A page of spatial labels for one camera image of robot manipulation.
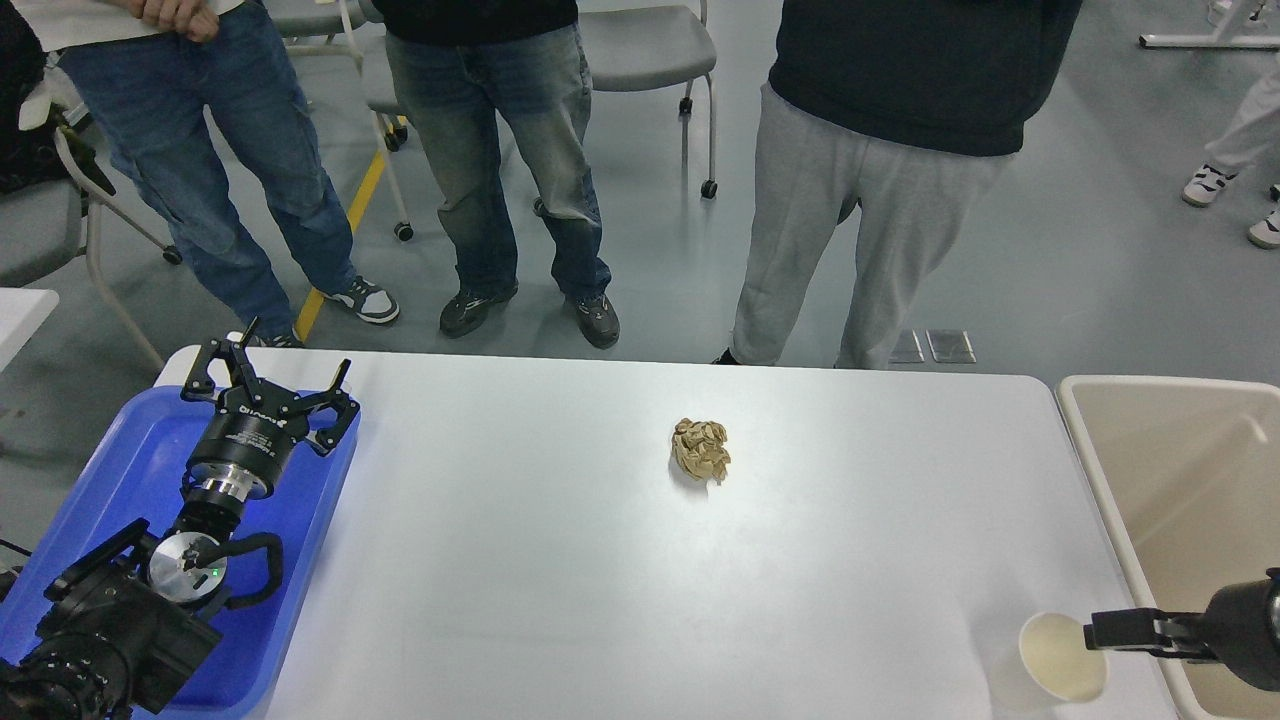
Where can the person in grey sweatpants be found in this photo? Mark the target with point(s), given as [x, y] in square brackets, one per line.
[904, 112]

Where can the grey chair centre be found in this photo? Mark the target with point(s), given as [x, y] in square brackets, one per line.
[650, 47]

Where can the white side table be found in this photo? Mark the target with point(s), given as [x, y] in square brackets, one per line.
[23, 311]

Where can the person in white shoes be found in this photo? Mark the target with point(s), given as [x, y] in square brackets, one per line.
[1252, 129]

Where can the chair top right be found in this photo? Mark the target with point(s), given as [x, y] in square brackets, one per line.
[1235, 25]

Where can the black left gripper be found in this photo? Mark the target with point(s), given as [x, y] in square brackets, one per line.
[248, 435]

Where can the crumpled brown paper ball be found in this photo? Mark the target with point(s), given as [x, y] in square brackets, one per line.
[699, 449]

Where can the person in blue jeans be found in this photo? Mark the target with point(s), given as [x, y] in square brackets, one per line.
[159, 77]

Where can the white paper cup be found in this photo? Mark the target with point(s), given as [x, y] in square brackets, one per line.
[1053, 657]

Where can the beige plastic bin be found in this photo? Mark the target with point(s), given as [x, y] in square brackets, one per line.
[1185, 473]

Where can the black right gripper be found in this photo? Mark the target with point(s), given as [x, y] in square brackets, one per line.
[1238, 629]

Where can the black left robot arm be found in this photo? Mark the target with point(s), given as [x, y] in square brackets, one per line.
[172, 577]

